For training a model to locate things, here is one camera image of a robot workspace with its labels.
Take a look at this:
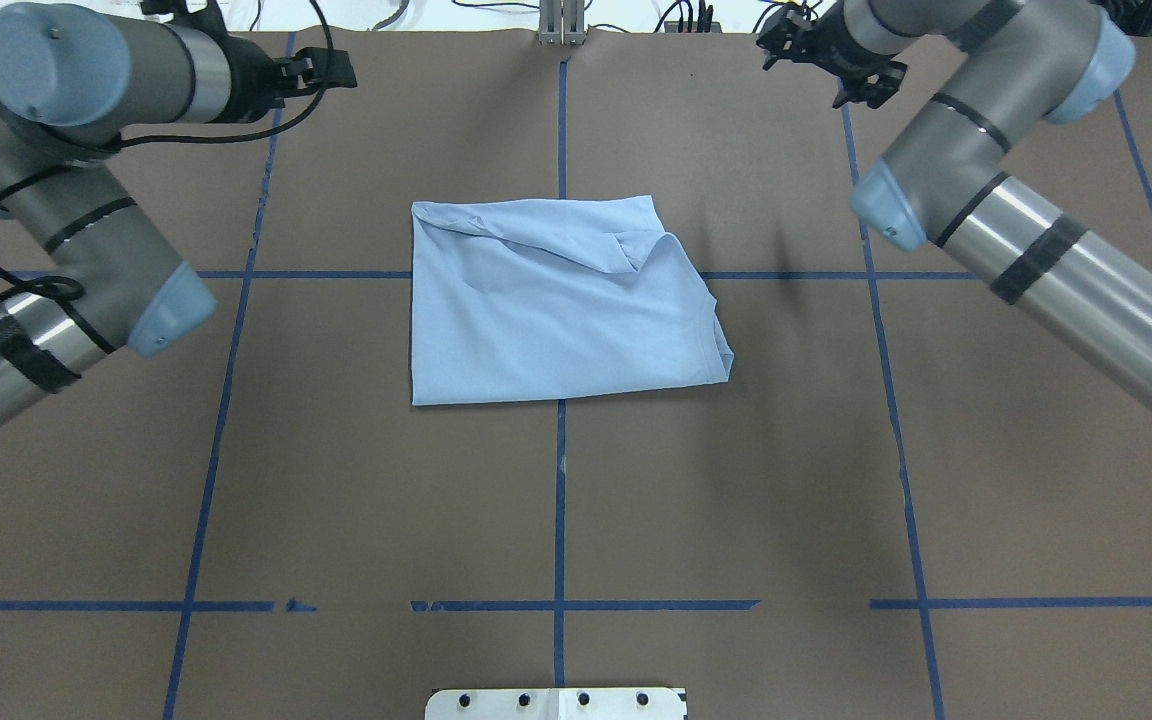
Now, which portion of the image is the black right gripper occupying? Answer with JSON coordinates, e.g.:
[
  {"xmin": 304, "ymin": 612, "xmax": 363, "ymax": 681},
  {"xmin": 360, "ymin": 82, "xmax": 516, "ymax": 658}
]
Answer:
[{"xmin": 756, "ymin": 1, "xmax": 909, "ymax": 109}]

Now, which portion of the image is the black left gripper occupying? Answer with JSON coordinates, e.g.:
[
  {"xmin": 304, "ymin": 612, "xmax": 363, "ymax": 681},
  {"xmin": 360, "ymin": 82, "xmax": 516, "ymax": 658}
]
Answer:
[{"xmin": 143, "ymin": 1, "xmax": 358, "ymax": 124}]

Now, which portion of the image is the light blue t-shirt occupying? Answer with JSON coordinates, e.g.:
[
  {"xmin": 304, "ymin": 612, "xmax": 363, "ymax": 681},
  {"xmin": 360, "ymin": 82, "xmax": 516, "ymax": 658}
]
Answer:
[{"xmin": 410, "ymin": 195, "xmax": 735, "ymax": 406}]

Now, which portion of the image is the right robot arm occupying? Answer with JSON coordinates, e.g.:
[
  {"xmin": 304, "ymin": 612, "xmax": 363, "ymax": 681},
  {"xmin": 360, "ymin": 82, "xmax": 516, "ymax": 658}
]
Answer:
[{"xmin": 756, "ymin": 1, "xmax": 1152, "ymax": 414}]

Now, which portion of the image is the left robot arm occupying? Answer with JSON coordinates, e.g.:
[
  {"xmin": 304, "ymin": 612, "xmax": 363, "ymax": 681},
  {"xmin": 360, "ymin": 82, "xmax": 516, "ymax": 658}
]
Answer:
[{"xmin": 0, "ymin": 1, "xmax": 358, "ymax": 427}]

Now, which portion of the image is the aluminium frame post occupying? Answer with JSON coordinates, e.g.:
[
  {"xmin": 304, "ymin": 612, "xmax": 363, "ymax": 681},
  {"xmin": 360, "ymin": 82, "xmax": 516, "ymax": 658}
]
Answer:
[{"xmin": 536, "ymin": 0, "xmax": 589, "ymax": 47}]

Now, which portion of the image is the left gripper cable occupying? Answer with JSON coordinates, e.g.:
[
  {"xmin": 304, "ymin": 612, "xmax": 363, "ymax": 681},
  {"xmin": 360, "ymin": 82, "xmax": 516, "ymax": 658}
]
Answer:
[{"xmin": 0, "ymin": 0, "xmax": 338, "ymax": 301}]

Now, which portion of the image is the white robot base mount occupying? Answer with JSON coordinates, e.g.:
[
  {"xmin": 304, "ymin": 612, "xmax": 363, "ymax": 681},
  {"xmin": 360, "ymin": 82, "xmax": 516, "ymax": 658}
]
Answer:
[{"xmin": 424, "ymin": 685, "xmax": 689, "ymax": 719}]

